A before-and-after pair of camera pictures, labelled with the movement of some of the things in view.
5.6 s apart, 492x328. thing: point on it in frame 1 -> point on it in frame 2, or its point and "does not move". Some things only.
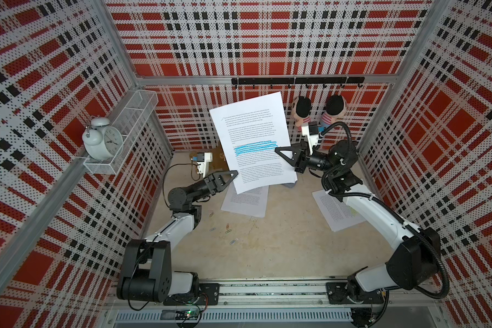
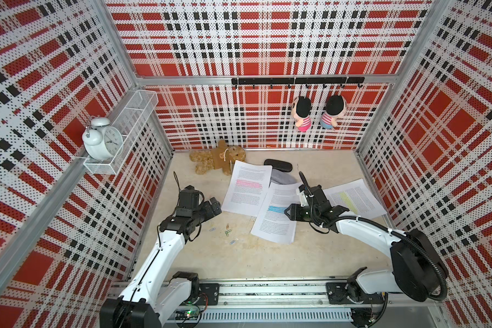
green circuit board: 193,314 does not move
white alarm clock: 101,141 does not move
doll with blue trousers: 336,107 does not move
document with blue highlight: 249,131 -> 271,221
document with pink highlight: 251,203 does not move
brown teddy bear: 219,162 does not move
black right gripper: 301,160 -> 294,212
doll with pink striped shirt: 301,111 does not move
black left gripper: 214,183 -> 210,213
